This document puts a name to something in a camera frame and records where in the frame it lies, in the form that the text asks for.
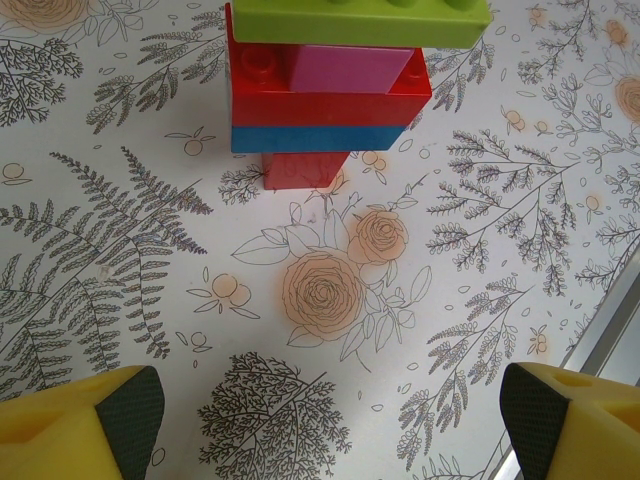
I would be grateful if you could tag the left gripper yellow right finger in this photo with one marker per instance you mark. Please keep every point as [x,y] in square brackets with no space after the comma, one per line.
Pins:
[600,435]

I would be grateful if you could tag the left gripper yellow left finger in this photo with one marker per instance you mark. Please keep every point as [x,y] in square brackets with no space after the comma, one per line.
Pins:
[50,440]

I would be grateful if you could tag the small red lego brick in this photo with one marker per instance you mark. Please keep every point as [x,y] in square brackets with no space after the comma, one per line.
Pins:
[300,170]

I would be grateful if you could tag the long blue lego brick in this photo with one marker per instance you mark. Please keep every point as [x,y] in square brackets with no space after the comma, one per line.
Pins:
[310,139]

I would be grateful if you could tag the long red lego brick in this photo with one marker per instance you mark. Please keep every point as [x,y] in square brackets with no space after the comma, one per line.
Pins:
[325,107]

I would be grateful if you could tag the small pink lego brick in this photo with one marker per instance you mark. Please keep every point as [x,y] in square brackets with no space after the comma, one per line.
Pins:
[345,70]

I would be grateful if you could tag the long green lego brick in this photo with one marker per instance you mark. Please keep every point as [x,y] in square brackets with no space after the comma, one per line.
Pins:
[350,25]

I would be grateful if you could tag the floral patterned table cover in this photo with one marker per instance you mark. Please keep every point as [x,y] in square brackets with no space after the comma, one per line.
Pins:
[100,125]

